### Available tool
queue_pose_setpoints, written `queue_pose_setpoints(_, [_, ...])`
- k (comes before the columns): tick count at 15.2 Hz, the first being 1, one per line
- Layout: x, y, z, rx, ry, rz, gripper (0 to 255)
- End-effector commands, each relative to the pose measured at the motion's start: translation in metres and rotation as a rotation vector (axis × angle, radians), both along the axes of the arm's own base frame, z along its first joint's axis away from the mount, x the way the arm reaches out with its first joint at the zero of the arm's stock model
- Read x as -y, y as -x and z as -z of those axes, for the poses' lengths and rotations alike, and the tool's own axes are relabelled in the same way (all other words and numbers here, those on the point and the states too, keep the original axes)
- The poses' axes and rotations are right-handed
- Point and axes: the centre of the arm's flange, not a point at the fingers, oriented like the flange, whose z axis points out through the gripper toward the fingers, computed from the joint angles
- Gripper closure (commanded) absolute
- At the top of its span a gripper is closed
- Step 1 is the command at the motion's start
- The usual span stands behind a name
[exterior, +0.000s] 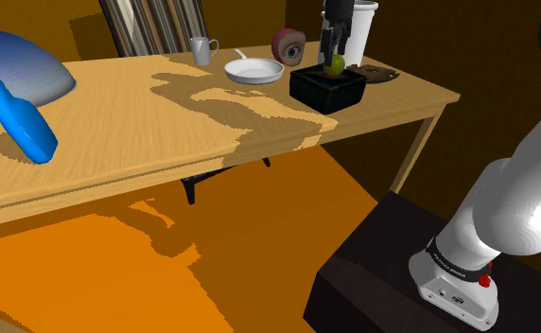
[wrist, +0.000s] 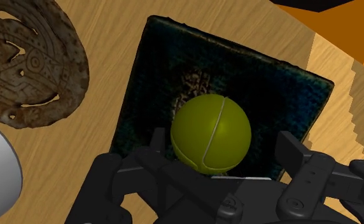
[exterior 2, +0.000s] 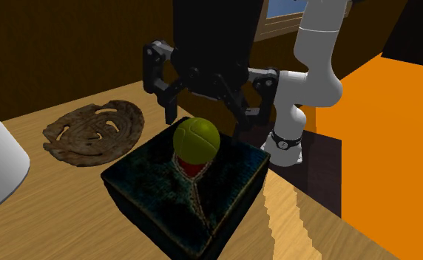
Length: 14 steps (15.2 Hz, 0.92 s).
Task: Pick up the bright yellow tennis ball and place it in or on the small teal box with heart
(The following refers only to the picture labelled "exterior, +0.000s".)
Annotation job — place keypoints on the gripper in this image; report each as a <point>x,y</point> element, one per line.
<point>338,9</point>

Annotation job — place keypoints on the green apple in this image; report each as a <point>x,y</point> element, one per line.
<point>335,68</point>

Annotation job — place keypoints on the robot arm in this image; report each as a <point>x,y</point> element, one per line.
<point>505,207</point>

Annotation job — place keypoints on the white cylindrical container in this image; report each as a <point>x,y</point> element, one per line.
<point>362,32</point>

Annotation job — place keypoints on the pink eye figure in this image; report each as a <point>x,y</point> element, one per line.
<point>289,46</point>

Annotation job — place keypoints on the brown flat cookie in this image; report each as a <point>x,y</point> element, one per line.
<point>375,73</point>

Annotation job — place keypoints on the black square box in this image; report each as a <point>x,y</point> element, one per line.
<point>328,94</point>

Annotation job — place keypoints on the white frying pan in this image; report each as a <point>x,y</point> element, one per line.
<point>253,71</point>

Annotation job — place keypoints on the grey mug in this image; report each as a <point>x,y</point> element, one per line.
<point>201,50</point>

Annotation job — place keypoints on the striped chair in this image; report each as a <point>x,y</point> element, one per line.
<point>155,25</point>

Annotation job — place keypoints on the dark robot stand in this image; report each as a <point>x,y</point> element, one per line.
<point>372,258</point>

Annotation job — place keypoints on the wooden table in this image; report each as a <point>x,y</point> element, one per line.
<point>113,115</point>

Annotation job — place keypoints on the blue-grey dome bowl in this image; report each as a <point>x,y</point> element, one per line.
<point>26,64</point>

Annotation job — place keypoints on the blue spray bottle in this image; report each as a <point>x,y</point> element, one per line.
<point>19,124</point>

